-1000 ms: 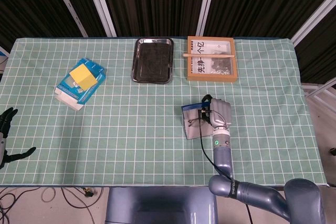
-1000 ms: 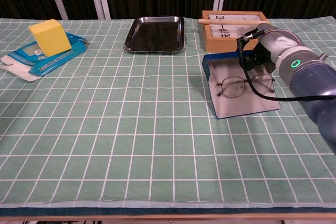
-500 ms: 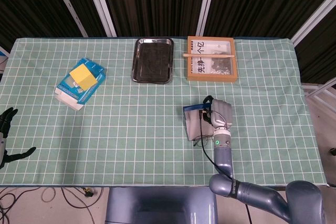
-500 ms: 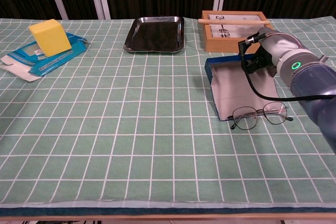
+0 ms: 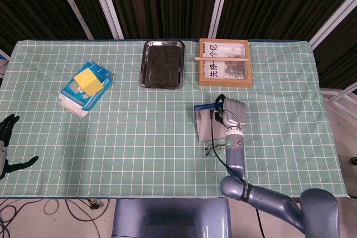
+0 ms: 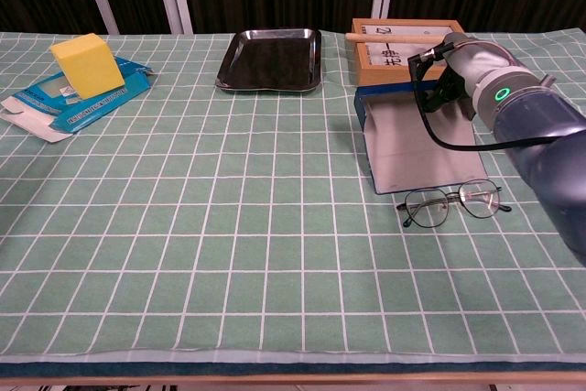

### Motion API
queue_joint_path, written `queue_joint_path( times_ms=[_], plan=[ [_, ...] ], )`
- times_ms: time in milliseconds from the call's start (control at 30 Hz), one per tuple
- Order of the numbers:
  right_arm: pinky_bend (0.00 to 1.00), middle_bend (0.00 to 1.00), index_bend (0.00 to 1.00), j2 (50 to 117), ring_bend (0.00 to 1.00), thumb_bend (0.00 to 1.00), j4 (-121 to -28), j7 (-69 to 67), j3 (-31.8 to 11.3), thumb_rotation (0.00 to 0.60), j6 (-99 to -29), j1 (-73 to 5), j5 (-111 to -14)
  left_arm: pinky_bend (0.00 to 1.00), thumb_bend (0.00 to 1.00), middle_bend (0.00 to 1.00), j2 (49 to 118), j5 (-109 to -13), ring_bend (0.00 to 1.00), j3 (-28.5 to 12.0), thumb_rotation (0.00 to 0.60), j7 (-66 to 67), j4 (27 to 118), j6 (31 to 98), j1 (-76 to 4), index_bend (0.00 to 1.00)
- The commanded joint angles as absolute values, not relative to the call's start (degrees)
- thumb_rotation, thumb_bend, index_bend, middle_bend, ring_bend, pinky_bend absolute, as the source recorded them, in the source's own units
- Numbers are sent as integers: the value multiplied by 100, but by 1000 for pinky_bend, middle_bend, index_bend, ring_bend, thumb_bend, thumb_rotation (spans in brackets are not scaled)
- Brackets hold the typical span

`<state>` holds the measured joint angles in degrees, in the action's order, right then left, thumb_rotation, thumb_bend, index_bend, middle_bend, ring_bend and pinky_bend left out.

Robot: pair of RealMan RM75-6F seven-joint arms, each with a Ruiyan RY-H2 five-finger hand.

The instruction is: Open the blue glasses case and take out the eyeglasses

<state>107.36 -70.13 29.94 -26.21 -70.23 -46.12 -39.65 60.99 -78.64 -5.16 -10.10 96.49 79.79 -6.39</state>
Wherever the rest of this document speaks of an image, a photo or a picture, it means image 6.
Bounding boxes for light wooden stick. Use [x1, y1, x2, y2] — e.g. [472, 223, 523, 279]
[344, 31, 448, 44]

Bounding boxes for black wire-frame eyeglasses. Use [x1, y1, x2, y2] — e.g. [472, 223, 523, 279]
[396, 179, 513, 230]

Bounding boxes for yellow sponge block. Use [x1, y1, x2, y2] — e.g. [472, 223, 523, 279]
[49, 32, 126, 100]

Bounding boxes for dark blue underlay cloth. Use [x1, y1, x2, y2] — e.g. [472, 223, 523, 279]
[0, 360, 586, 377]

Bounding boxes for green checkered tablecloth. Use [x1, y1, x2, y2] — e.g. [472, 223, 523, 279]
[0, 31, 586, 364]

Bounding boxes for blue hinged case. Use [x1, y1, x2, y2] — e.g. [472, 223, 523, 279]
[354, 79, 489, 195]

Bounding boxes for wooden shadow box frame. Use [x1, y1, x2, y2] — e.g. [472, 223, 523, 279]
[351, 17, 466, 88]

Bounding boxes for dark metal tray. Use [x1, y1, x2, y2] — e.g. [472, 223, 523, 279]
[214, 27, 323, 93]

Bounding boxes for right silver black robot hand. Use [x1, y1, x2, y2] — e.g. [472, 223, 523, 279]
[423, 32, 516, 121]

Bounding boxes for flattened blue cardboard box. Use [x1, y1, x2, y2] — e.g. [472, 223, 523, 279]
[0, 55, 155, 144]

